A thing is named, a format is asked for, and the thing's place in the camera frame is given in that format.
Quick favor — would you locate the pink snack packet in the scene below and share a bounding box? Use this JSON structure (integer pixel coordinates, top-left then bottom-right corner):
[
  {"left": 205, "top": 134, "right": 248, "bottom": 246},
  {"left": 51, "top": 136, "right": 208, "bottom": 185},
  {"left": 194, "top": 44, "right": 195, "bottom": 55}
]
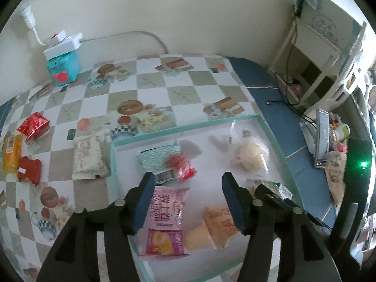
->
[{"left": 138, "top": 186, "right": 190, "bottom": 260}]

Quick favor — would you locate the shiny red snack packet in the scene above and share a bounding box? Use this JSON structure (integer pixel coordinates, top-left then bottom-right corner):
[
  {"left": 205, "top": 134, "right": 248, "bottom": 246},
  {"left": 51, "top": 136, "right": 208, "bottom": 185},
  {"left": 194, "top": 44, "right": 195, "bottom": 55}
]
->
[{"left": 17, "top": 112, "right": 50, "bottom": 141}]

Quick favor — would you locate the beige printed bag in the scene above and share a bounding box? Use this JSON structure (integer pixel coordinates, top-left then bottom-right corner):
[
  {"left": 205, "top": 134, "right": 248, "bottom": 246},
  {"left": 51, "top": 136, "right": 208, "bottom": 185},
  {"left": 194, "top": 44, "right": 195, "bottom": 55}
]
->
[{"left": 325, "top": 150, "right": 349, "bottom": 203}]

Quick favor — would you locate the clear bread packet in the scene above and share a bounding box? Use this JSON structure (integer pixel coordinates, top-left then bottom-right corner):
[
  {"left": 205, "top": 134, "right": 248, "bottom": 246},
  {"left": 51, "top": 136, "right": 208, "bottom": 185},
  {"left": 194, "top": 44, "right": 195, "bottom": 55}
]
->
[{"left": 229, "top": 129, "right": 269, "bottom": 172}]

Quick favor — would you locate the green and white snack packet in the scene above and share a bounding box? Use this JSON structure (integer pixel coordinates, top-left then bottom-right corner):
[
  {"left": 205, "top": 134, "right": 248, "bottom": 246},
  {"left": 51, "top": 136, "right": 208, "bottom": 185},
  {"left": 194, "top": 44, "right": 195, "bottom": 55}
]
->
[{"left": 245, "top": 179, "right": 293, "bottom": 201}]

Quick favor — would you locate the dark red snack packet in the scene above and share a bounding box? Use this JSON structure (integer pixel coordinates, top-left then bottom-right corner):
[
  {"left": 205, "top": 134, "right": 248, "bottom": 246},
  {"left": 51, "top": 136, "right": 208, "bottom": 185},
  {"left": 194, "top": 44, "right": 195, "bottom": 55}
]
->
[{"left": 17, "top": 157, "right": 42, "bottom": 185}]

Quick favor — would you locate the silver flat device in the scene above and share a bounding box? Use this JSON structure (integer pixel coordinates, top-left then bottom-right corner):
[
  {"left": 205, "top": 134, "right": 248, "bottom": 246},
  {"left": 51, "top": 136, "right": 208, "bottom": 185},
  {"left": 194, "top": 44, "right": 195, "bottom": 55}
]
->
[{"left": 314, "top": 109, "right": 331, "bottom": 169}]

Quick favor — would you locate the white dish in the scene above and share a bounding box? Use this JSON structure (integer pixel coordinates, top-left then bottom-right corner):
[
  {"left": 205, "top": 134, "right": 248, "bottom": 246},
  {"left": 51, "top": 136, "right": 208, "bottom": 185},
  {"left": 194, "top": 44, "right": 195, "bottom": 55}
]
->
[{"left": 300, "top": 120, "right": 318, "bottom": 155}]

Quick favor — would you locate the white wall plug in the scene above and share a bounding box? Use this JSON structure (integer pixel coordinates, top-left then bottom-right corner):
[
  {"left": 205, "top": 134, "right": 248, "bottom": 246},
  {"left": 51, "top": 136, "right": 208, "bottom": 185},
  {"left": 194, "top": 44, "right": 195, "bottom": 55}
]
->
[{"left": 20, "top": 5, "right": 47, "bottom": 47}]

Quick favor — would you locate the white tray with teal rim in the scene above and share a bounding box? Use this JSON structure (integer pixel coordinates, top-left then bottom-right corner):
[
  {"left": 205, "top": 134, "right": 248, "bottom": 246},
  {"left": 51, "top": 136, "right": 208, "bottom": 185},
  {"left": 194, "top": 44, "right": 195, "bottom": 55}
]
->
[{"left": 107, "top": 114, "right": 304, "bottom": 282}]

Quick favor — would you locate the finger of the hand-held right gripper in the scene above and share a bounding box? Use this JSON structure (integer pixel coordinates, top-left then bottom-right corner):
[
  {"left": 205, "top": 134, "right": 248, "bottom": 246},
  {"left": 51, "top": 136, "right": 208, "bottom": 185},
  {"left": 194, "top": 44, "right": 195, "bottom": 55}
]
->
[{"left": 254, "top": 184, "right": 294, "bottom": 211}]

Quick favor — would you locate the teal box with red label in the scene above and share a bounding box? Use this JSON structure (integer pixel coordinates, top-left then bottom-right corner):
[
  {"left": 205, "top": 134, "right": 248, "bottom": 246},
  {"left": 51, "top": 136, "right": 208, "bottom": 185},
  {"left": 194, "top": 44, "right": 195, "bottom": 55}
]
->
[{"left": 46, "top": 52, "right": 80, "bottom": 87}]

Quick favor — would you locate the orange snack packet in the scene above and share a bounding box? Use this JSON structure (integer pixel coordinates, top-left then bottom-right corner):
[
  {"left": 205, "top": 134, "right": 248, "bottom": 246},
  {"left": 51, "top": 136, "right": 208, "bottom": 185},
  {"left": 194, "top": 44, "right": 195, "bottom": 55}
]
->
[{"left": 2, "top": 134, "right": 23, "bottom": 174}]

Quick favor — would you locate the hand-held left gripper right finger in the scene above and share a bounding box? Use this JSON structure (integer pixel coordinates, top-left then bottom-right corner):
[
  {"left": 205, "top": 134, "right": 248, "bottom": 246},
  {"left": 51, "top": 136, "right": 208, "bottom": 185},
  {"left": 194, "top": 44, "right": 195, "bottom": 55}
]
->
[{"left": 221, "top": 171, "right": 343, "bottom": 282}]

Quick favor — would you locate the green printed snack packet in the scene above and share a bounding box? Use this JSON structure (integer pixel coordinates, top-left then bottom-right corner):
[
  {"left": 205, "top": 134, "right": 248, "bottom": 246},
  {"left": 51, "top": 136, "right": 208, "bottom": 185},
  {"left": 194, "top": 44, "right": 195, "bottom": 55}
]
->
[{"left": 137, "top": 144, "right": 181, "bottom": 184}]

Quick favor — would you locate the orange bread packet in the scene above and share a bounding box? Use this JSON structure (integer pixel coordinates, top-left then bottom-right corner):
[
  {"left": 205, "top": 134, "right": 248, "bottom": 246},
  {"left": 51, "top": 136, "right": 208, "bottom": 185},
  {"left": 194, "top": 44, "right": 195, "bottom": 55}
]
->
[{"left": 184, "top": 206, "right": 244, "bottom": 250}]

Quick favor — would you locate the white power strip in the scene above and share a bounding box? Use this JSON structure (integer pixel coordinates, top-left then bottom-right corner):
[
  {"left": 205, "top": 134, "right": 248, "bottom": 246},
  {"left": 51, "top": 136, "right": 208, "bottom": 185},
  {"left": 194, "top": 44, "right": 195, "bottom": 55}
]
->
[{"left": 43, "top": 30, "right": 84, "bottom": 62}]

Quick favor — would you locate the white power cable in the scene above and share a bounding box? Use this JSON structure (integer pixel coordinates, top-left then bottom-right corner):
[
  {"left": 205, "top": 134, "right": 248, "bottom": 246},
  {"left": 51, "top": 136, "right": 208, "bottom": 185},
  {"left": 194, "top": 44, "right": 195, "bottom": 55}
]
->
[{"left": 81, "top": 31, "right": 169, "bottom": 55}]

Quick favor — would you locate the white shelf unit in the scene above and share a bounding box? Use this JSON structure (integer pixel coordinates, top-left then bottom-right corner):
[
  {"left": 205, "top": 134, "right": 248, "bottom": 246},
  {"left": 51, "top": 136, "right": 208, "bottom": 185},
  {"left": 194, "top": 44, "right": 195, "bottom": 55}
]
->
[{"left": 267, "top": 0, "right": 368, "bottom": 118}]

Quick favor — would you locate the black cable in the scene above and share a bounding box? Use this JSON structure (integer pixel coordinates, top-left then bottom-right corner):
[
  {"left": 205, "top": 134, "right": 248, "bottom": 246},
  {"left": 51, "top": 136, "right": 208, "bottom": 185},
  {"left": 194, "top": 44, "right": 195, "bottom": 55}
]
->
[{"left": 274, "top": 4, "right": 306, "bottom": 115}]

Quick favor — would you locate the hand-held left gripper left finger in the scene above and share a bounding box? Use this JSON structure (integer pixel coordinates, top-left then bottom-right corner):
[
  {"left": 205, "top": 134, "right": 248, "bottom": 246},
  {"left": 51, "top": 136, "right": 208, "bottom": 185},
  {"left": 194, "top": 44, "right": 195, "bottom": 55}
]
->
[{"left": 35, "top": 171, "right": 156, "bottom": 282}]

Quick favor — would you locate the small red snack packet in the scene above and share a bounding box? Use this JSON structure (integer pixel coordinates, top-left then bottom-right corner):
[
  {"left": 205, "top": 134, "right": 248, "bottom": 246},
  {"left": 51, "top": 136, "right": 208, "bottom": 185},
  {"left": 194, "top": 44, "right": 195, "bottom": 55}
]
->
[{"left": 167, "top": 153, "right": 197, "bottom": 181}]

